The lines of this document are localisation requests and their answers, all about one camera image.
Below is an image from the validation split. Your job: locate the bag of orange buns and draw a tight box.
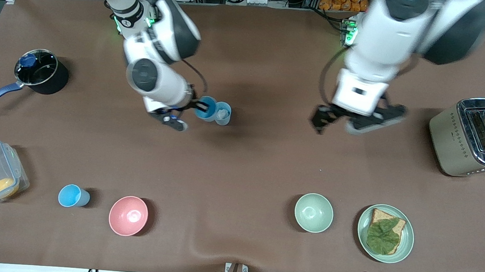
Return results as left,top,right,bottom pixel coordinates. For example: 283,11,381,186
319,0,372,14

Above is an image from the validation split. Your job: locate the glass lid with blue knob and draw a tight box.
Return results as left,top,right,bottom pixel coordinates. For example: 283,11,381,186
14,48,59,88

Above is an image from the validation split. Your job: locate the brown toast slice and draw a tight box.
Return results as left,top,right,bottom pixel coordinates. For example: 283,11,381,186
367,208,408,256

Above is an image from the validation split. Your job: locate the black pot with blue handle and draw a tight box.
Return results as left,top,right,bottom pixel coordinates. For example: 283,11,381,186
0,46,71,117

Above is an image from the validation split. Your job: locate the orange round food piece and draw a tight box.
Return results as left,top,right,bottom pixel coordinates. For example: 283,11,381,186
0,178,20,200

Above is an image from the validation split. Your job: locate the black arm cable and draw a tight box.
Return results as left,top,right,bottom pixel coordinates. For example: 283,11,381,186
179,59,210,94
317,46,349,109

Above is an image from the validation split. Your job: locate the blue cup holding white paper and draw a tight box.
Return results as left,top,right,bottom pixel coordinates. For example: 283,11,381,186
213,101,232,126

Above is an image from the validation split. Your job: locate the pink bowl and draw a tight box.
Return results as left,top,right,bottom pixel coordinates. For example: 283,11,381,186
108,194,150,238

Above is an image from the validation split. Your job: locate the pale green plate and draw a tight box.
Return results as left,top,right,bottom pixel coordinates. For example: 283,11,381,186
355,203,417,265

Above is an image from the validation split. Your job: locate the green lettuce leaf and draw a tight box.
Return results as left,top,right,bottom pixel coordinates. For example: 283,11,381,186
365,216,403,255

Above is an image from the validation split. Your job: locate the beige and chrome toaster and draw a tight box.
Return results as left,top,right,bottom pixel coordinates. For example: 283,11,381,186
425,94,485,179

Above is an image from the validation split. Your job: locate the pale green bowl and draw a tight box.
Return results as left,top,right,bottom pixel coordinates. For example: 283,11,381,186
293,192,335,235

